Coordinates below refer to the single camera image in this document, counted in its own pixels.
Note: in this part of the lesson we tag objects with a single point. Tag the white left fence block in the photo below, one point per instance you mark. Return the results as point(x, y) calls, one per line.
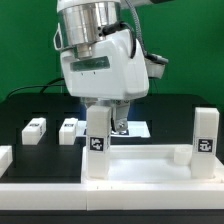
point(6, 158)

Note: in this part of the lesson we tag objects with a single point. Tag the fiducial marker sheet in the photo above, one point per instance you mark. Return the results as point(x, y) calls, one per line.
point(135, 129)

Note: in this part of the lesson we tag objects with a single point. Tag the white front fence rail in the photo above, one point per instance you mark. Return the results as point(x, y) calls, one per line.
point(111, 196)

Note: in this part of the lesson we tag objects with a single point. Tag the white desk top tray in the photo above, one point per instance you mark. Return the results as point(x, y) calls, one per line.
point(161, 164)

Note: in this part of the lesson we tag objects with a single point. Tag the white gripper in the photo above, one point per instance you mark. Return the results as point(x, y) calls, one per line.
point(109, 74)

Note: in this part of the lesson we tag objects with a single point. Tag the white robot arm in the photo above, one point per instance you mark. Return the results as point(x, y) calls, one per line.
point(83, 23)

